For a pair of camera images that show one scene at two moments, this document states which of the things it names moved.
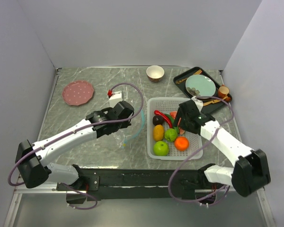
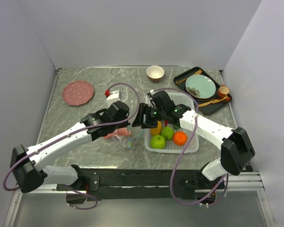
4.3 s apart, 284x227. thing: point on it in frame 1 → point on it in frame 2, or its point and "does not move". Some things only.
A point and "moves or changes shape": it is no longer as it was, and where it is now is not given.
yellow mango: [158, 133] moves or changes shape
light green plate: [200, 85] does not move
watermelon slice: [173, 114] → [120, 131]
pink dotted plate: [78, 93] does not move
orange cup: [223, 91] does not move
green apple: [161, 148] → [157, 142]
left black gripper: [125, 124] does not move
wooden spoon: [205, 103] does not move
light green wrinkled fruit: [171, 135] moves or changes shape
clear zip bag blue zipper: [126, 136] moves or changes shape
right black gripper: [177, 119] → [144, 108]
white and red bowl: [155, 73] does not move
